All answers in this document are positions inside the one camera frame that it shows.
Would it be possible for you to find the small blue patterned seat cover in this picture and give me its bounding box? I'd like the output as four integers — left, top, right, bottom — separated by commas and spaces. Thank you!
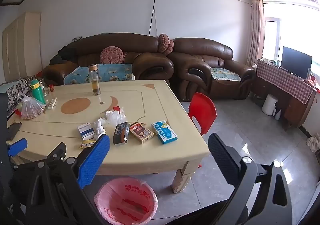
209, 67, 242, 82

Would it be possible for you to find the red checkered cloth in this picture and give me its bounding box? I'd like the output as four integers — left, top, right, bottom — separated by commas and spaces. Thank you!
256, 59, 317, 105

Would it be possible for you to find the black hanging cable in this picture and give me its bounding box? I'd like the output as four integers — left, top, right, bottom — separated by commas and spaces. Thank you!
148, 0, 167, 37

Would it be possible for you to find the cream wardrobe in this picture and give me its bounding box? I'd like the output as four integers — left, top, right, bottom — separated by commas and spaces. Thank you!
2, 11, 42, 84

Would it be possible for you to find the green thermos bottle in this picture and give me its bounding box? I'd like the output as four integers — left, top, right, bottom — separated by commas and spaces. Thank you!
30, 78, 47, 106

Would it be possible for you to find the yellow candy wrapper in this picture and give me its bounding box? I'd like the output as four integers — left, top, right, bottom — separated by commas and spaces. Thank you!
79, 140, 97, 149

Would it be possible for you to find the plastic bag of nuts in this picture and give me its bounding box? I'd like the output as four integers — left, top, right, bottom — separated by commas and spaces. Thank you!
18, 93, 46, 120

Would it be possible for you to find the red-brown card box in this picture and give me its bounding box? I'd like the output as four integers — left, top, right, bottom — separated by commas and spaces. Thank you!
129, 122, 154, 144

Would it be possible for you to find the red plastic chair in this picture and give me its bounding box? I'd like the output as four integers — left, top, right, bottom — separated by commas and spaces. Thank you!
187, 92, 217, 136

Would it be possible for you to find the dark brown small box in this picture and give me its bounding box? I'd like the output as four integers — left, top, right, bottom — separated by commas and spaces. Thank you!
113, 122, 131, 145

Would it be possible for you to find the white and blue cigarette box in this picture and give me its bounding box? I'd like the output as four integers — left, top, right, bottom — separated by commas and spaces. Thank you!
77, 122, 97, 141

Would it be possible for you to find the blue medicine box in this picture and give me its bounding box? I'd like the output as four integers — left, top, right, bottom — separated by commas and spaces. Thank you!
151, 120, 178, 145

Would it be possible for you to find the clear plastic bag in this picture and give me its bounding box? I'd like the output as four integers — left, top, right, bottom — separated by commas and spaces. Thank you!
105, 108, 127, 126

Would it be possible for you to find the brown leather armchair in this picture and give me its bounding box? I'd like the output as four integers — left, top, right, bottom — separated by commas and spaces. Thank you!
166, 38, 257, 102

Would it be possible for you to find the pink round cushion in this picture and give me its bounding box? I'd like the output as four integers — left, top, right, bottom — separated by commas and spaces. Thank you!
100, 46, 124, 65
158, 33, 170, 53
165, 39, 175, 56

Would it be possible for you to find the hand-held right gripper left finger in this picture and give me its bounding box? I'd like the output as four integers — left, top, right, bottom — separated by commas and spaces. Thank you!
25, 134, 110, 225

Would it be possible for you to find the window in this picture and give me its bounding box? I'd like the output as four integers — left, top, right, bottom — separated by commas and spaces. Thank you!
260, 0, 320, 77

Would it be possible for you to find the brown leather sofa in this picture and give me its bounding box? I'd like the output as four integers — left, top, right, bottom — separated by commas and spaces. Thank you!
42, 32, 175, 88

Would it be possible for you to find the clear glass jar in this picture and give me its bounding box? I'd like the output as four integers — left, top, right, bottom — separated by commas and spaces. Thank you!
40, 79, 50, 97

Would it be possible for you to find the beige curtain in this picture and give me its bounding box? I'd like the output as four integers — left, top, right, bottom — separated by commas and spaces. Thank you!
246, 0, 265, 67

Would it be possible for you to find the bin with pink bag liner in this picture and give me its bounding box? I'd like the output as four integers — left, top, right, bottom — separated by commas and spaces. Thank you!
94, 177, 159, 225

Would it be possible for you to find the white cylindrical container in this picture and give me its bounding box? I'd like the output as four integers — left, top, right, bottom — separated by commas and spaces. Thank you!
262, 94, 279, 116

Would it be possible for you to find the glass bottle with tea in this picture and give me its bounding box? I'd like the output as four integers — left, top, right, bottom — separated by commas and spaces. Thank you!
88, 64, 101, 96

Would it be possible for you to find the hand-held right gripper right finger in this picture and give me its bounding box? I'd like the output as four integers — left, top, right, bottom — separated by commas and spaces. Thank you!
208, 133, 293, 225

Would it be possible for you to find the beige wooden table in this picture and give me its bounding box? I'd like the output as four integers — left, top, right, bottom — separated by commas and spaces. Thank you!
7, 80, 209, 194

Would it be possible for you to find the black and white patterned cloth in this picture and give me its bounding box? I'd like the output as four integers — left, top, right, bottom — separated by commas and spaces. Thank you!
0, 76, 35, 118

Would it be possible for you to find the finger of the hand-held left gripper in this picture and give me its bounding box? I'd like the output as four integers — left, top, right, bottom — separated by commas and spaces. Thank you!
11, 142, 67, 173
6, 137, 28, 157

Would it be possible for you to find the black monitor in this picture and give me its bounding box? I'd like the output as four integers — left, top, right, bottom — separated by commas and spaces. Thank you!
280, 46, 313, 80

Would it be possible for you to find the white tissue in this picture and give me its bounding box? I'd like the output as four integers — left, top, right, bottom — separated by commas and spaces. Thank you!
93, 117, 110, 138

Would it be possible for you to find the large blue patterned seat cover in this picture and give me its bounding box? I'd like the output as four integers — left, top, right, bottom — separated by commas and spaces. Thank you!
63, 63, 136, 86

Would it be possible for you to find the dark clothing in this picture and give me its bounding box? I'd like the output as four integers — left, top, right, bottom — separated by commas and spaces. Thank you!
49, 40, 78, 66

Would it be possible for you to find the checkered cloth desk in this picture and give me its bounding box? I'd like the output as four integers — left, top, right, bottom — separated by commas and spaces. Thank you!
252, 75, 317, 131

